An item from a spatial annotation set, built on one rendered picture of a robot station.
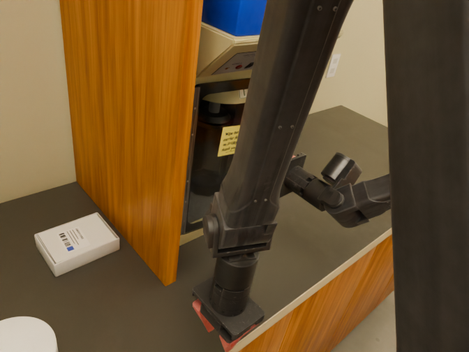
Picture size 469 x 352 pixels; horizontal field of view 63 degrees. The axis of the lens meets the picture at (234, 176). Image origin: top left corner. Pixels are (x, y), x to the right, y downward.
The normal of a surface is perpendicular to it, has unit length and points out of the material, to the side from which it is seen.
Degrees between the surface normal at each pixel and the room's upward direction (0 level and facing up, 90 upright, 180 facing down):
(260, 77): 95
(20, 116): 90
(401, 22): 95
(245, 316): 1
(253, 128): 95
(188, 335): 0
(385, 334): 0
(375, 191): 41
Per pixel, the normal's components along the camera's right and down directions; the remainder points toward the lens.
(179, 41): -0.74, 0.28
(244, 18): 0.66, 0.50
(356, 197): -0.62, -0.47
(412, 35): -0.97, 0.08
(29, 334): 0.15, -0.82
